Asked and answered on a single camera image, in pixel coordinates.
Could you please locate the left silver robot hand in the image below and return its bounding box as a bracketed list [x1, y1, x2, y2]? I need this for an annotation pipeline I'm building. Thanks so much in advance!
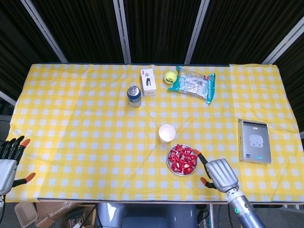
[0, 135, 36, 197]

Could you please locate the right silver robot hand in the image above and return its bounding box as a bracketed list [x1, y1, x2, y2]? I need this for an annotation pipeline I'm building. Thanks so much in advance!
[193, 149, 239, 193]

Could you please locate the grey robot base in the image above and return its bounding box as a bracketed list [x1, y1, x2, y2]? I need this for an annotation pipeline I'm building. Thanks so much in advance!
[96, 203, 198, 228]

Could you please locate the round silver metal plate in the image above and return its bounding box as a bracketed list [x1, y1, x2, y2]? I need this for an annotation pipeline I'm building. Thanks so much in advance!
[166, 143, 199, 177]

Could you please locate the white paper cup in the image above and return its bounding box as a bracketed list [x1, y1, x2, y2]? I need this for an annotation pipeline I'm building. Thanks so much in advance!
[158, 123, 176, 143]

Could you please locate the beige plastic container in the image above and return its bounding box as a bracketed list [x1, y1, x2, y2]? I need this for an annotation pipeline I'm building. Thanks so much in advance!
[14, 201, 38, 228]

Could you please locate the grey earbuds box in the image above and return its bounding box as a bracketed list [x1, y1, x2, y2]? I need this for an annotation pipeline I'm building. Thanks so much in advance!
[237, 118, 272, 164]

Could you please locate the brown cardboard box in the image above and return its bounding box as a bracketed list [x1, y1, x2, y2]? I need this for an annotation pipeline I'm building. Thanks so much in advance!
[35, 201, 95, 228]

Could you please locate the yellow white checked tablecloth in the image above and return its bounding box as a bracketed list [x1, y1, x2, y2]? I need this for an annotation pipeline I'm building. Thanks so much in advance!
[4, 63, 300, 204]

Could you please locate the teal silver snack bag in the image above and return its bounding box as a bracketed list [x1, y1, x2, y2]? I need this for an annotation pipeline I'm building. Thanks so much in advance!
[167, 66, 217, 105]

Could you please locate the yellow tennis ball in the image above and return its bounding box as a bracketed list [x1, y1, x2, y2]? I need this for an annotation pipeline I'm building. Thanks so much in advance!
[162, 71, 178, 85]

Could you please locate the small white product box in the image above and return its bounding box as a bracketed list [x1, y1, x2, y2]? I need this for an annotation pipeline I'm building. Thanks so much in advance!
[140, 68, 157, 97]

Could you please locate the blue white drink can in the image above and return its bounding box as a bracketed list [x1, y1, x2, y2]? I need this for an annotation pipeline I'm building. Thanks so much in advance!
[126, 85, 143, 108]

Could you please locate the black pleated curtain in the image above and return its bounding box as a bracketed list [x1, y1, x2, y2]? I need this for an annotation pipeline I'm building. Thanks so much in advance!
[0, 0, 304, 133]

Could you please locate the grey metal frame post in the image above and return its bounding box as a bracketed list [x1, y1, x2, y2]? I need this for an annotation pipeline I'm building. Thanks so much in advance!
[113, 0, 132, 64]
[0, 90, 17, 106]
[20, 0, 69, 64]
[184, 0, 211, 64]
[262, 17, 304, 65]

